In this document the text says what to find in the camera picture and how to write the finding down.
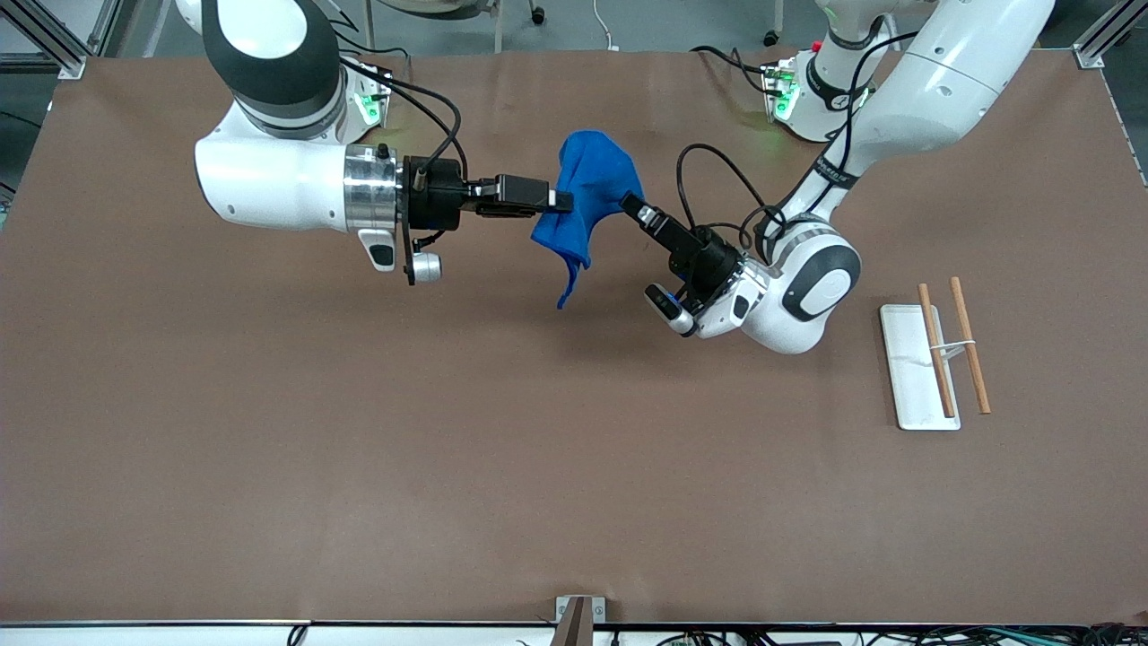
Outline blue microfibre towel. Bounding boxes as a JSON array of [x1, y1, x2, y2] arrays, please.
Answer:
[[531, 131, 645, 310]]

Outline white towel rack wooden bars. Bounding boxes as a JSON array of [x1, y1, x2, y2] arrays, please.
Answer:
[[879, 276, 992, 432]]

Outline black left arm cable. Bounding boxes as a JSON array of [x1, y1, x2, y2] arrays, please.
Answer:
[[674, 31, 920, 263]]

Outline white floor cable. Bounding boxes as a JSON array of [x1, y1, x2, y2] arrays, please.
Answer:
[[592, 0, 622, 52]]

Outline black left base cable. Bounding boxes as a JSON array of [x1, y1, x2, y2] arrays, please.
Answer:
[[689, 45, 786, 95]]

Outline grey metal camera bracket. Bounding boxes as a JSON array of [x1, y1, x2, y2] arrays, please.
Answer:
[[554, 596, 606, 646]]

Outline aluminium frame profile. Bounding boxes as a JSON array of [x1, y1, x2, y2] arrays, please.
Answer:
[[1072, 0, 1148, 70], [0, 0, 88, 80]]

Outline tangled cable bundle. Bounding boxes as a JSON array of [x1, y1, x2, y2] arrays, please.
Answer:
[[664, 624, 1148, 646]]

